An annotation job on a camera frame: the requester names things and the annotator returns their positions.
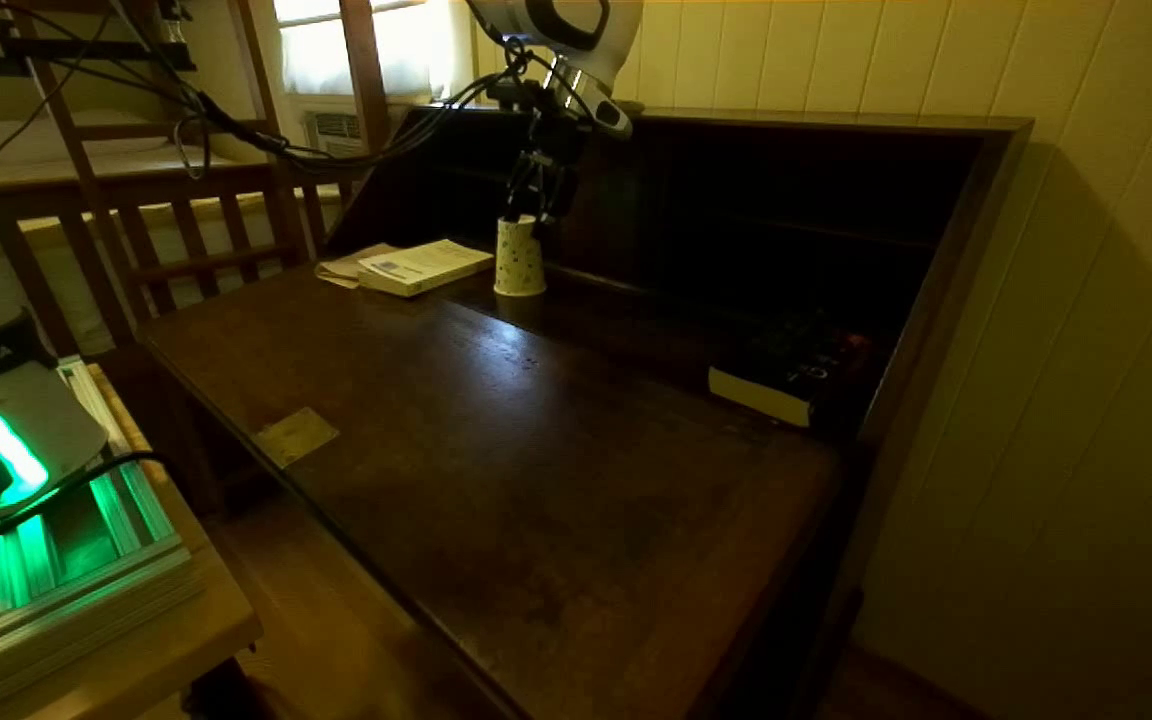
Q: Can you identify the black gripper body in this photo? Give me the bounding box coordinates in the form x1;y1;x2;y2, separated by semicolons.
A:
492;76;580;222

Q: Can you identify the white speckled paper cup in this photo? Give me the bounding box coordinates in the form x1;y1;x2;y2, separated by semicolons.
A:
492;216;550;298

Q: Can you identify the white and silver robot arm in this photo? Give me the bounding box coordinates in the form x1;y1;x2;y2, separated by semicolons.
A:
467;0;645;218

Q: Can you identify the dark wooden secretary cabinet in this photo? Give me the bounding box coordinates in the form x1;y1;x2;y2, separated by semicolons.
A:
143;111;1030;720

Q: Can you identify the white paperback book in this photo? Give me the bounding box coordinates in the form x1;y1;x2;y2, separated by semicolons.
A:
361;239;492;294

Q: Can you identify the white tray of dark items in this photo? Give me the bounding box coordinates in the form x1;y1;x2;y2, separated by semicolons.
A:
709;310;884;441

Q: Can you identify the wooden slatted chair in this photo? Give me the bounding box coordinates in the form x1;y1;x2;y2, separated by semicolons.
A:
0;0;371;353

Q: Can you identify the small tan paper note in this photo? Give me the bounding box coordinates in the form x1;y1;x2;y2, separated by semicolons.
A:
257;408;337;469

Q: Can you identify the green lit equipment box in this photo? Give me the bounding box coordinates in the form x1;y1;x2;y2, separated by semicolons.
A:
0;171;202;670

